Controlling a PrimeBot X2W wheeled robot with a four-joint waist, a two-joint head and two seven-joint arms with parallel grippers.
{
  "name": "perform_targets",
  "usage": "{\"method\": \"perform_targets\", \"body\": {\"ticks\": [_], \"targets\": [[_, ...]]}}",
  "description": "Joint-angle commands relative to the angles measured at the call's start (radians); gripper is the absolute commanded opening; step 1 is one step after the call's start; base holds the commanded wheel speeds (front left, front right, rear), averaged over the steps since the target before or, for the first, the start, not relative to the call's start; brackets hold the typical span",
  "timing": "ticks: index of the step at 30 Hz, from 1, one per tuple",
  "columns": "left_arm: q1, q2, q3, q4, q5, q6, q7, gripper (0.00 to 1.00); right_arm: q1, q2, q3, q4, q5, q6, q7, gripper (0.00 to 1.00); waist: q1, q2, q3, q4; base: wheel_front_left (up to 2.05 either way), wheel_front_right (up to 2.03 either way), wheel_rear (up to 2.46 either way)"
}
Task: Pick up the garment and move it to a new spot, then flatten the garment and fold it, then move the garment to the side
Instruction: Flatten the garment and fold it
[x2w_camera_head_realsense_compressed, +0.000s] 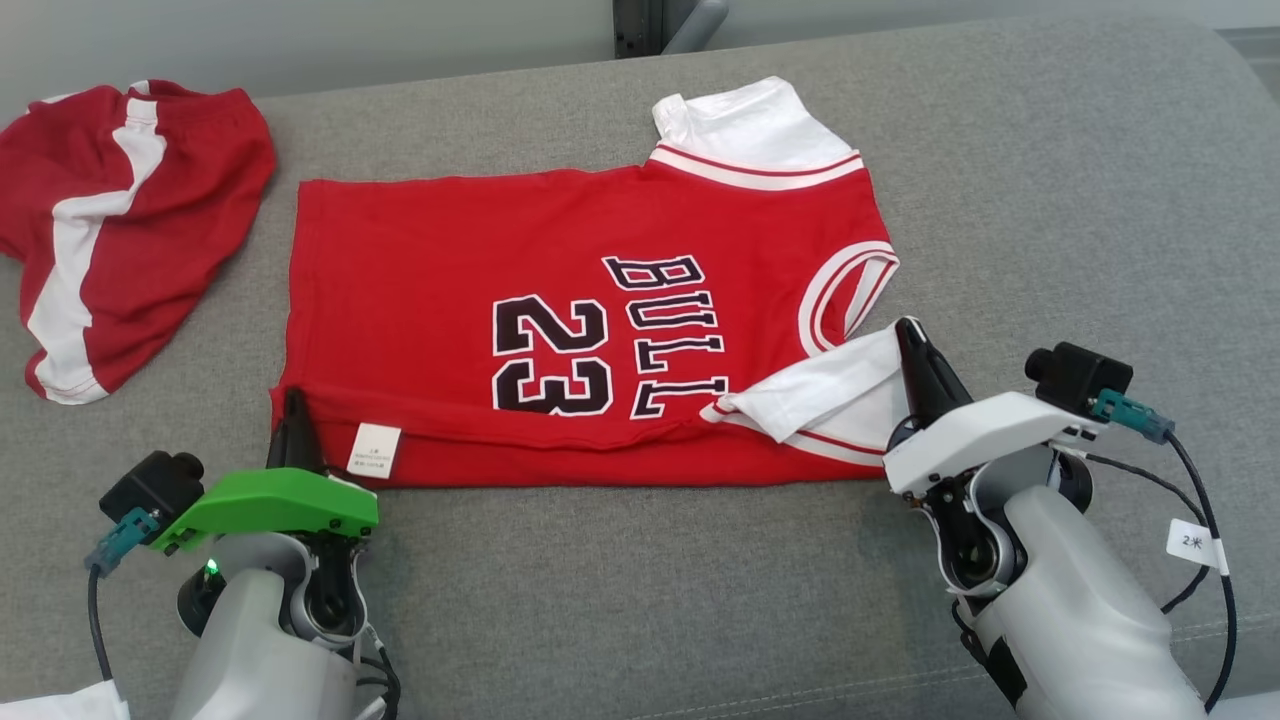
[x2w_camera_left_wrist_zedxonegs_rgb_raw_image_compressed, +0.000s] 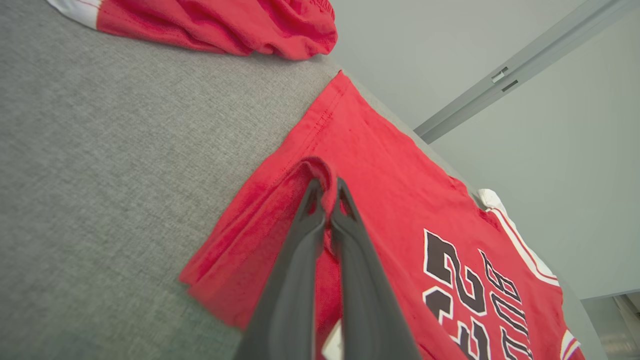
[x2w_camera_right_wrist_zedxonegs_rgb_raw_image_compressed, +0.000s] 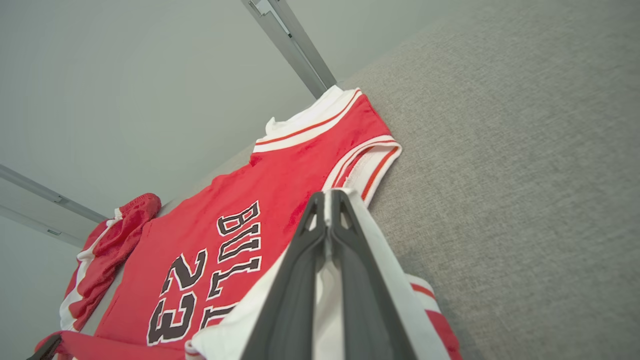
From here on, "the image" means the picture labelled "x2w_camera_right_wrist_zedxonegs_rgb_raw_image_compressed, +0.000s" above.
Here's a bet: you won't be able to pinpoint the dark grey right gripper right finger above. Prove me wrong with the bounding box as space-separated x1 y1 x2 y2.
330 189 418 360

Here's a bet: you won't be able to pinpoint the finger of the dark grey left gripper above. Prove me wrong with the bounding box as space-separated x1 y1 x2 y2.
27 334 63 360

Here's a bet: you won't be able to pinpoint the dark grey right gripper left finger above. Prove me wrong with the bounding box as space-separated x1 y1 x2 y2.
240 191 328 360

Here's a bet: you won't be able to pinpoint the red shorts with white stripe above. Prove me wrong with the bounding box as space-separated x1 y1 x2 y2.
59 193 162 332

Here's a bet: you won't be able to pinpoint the grey metal partition post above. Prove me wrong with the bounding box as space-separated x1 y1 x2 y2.
0 204 87 248
240 0 337 99
0 164 108 224

